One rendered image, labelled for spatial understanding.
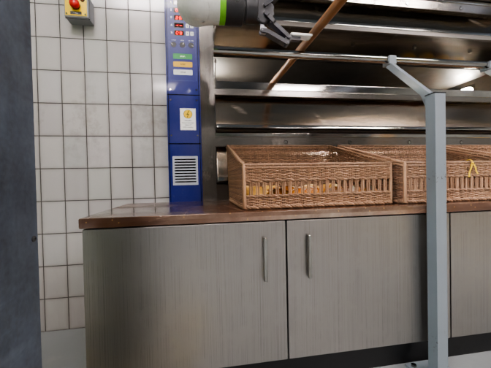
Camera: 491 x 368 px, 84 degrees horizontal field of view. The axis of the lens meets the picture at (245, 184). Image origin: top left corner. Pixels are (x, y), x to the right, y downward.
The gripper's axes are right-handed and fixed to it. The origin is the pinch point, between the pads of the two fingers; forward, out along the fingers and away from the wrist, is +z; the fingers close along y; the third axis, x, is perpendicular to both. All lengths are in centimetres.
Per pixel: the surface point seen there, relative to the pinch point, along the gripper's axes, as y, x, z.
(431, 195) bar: 58, 3, 41
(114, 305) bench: 87, -2, -60
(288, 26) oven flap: -19.6, -40.3, 8.3
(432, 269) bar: 83, 3, 41
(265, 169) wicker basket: 48, -6, -13
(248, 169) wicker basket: 48, -6, -19
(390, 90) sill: 4, -54, 72
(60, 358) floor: 120, -34, -90
